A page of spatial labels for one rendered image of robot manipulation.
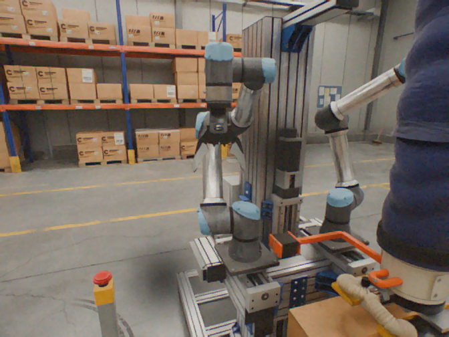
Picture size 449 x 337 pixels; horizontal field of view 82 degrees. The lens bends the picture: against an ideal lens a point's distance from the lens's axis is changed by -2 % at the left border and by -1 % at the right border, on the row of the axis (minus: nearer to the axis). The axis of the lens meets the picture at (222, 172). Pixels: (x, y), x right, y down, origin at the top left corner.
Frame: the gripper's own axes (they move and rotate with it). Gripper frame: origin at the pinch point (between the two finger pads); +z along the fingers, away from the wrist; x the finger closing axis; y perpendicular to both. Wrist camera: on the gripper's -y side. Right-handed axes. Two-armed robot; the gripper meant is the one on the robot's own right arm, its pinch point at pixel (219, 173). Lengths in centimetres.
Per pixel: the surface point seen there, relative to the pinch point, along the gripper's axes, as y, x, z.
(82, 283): 144, 127, 149
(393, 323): -21, -45, 36
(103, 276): 14, 44, 45
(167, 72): 807, 135, -105
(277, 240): 9.1, -21.2, 27.9
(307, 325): -3, -30, 54
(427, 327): -19, -56, 39
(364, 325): -4, -50, 54
